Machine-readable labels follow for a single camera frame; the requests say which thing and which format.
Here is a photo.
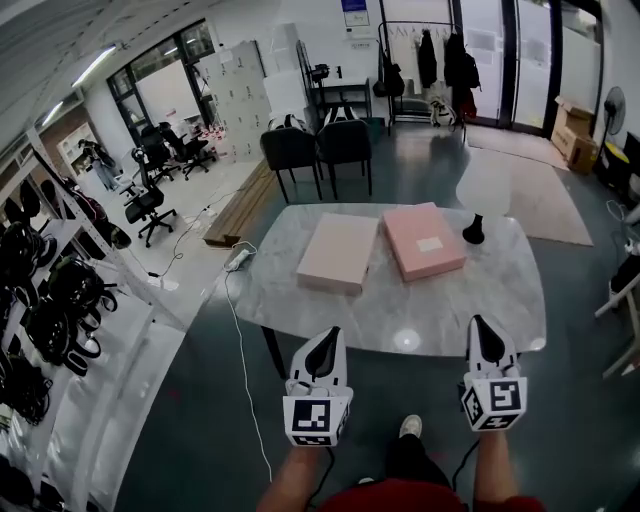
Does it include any black mesh office chair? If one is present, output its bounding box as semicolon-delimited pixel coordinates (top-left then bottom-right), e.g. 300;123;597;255
158;121;217;182
122;147;178;249

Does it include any person's black trouser leg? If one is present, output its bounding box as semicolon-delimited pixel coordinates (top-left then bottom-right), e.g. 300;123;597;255
383;433;452;485

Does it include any black metal shelf unit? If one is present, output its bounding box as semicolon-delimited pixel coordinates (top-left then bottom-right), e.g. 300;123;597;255
296;39;374;132

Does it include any pink box white label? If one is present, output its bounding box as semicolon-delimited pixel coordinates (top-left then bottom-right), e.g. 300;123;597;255
381;201;468;283

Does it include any row of black headsets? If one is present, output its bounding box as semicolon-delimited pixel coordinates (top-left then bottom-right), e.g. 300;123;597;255
0;179;119;426

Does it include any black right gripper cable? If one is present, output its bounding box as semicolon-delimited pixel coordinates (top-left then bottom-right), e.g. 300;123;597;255
451;439;482;494

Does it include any white side table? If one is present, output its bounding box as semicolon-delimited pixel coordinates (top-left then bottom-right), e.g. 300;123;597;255
593;257;640;380

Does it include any white power cable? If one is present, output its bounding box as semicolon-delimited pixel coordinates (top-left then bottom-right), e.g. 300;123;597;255
223;241;274;484

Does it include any brown cardboard box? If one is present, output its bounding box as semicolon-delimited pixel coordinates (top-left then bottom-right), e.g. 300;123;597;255
550;95;600;175

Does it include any yellow lidded black bin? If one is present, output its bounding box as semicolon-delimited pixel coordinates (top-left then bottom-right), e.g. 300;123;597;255
598;140;633;190

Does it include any person's right forearm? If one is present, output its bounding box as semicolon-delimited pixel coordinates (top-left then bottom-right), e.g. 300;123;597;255
471;428;517;501

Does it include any black hanging jacket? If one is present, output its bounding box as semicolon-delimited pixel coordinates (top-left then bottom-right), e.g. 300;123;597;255
416;29;440;90
443;31;482;92

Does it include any person's white shoe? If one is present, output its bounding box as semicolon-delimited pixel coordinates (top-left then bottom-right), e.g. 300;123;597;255
399;414;424;442

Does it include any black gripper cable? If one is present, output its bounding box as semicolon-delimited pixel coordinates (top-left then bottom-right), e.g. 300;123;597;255
451;439;482;494
308;446;337;507

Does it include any white power strip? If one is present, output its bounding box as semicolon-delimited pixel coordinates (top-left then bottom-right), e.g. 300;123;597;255
224;248;252;273

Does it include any black standing fan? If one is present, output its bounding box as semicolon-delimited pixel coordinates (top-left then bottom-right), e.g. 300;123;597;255
596;85;628;174

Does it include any beige floor rug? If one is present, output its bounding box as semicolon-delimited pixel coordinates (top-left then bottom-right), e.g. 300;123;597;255
466;158;595;248

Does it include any person's red shirt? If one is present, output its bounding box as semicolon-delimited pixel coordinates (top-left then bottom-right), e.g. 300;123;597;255
313;476;547;512

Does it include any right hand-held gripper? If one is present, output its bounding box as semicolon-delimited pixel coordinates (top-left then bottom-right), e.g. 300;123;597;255
456;314;529;432

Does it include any table lamp black base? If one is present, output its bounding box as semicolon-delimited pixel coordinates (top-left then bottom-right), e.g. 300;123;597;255
455;148;512;246

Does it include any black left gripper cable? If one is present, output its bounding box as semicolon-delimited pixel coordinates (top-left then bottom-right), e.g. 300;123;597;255
308;446;337;507

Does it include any person's left forearm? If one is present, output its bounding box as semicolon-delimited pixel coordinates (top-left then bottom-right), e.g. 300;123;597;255
256;443;332;512

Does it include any black table leg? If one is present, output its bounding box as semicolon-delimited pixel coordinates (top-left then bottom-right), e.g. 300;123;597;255
260;325;288;381

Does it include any wooden slatted bench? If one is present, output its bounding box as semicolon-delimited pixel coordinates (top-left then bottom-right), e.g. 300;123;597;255
202;158;287;250

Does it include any dark upholstered chair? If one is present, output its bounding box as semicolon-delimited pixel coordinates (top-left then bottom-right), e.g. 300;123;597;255
259;126;324;204
315;118;374;201

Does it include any black coat rack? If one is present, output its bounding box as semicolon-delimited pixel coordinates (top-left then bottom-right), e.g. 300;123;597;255
376;19;469;137

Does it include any grey metal locker cabinet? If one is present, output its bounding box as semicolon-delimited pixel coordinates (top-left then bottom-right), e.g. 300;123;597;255
201;39;274;162

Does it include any light pink box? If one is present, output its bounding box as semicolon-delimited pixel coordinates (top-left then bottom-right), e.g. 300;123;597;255
295;212;380;297

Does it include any white metal shelf rack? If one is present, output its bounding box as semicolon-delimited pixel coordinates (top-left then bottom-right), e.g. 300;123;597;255
0;124;187;512

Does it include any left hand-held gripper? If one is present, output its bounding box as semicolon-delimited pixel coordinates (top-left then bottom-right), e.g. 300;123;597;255
282;326;354;449

